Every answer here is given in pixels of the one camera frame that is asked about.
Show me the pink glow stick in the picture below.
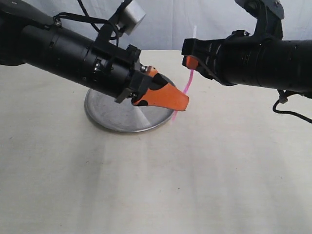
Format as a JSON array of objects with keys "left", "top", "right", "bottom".
[{"left": 171, "top": 25, "right": 197, "bottom": 122}]

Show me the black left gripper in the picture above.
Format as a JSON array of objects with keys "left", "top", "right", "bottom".
[{"left": 86, "top": 45, "right": 153, "bottom": 103}]

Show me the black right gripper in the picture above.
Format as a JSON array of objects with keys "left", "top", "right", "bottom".
[{"left": 131, "top": 38, "right": 225, "bottom": 112}]

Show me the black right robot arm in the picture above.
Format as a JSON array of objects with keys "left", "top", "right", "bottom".
[{"left": 181, "top": 0, "right": 312, "bottom": 98}]

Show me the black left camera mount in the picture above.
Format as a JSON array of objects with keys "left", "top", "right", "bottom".
[{"left": 95, "top": 0, "right": 131, "bottom": 47}]

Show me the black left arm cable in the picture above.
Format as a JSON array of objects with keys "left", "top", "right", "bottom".
[{"left": 53, "top": 0, "right": 122, "bottom": 41}]

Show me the white backdrop cloth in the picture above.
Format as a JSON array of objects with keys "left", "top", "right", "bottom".
[{"left": 26, "top": 0, "right": 312, "bottom": 50}]

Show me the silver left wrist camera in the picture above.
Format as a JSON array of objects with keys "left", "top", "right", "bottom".
[{"left": 117, "top": 0, "right": 146, "bottom": 35}]

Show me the round stainless steel plate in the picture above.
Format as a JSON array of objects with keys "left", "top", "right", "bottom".
[{"left": 84, "top": 89, "right": 174, "bottom": 134}]

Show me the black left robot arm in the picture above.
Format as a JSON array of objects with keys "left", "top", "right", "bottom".
[{"left": 0, "top": 0, "right": 189, "bottom": 111}]

